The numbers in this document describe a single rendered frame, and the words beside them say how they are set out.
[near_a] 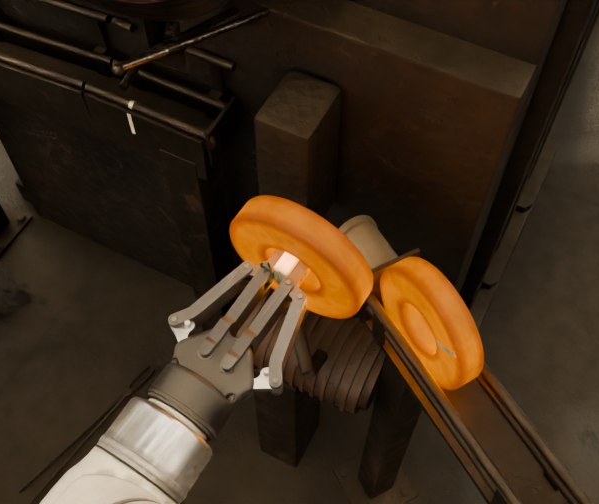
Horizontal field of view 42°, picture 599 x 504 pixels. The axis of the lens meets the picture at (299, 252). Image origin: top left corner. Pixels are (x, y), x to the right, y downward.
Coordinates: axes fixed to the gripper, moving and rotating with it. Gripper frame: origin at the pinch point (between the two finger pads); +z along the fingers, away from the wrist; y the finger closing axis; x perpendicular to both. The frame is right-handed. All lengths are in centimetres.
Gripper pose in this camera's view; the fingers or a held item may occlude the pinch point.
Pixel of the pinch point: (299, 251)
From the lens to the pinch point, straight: 78.0
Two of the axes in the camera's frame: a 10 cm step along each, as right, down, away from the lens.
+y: 8.4, 4.6, -2.8
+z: 5.4, -7.5, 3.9
